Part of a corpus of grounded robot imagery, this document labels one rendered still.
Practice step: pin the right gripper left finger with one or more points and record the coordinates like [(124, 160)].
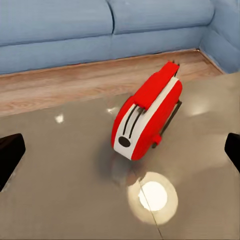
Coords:
[(12, 149)]

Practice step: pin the sofa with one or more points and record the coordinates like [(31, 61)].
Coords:
[(46, 35)]

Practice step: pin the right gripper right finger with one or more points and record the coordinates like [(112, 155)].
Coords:
[(232, 148)]

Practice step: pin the coffee table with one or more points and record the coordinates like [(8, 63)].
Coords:
[(71, 184)]

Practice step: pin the radio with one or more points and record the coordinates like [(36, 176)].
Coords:
[(145, 116)]

